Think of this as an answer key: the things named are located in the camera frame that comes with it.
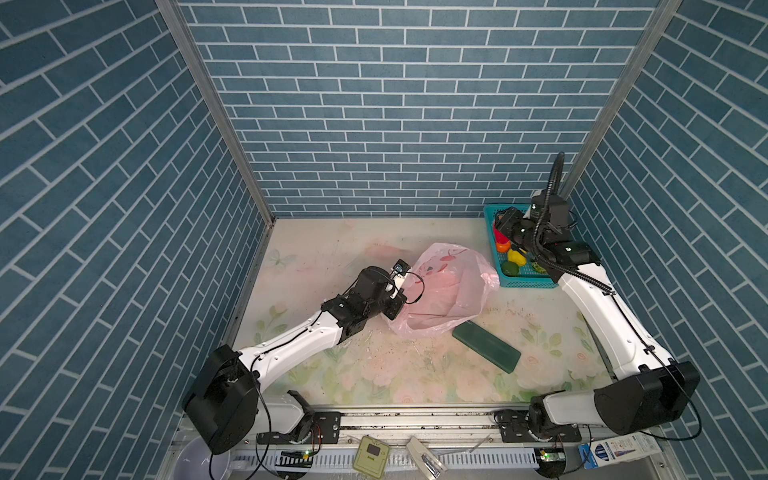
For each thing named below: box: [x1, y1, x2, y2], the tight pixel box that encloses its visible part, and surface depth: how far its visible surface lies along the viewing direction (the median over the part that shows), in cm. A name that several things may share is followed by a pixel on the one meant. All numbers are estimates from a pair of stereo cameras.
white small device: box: [406, 436, 448, 479], surface depth 69 cm
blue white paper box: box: [578, 431, 663, 470], surface depth 72 cm
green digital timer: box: [352, 435, 391, 479], surface depth 70 cm
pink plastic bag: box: [386, 242, 500, 338], surface depth 86 cm
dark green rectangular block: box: [452, 320, 522, 374], surface depth 88 cm
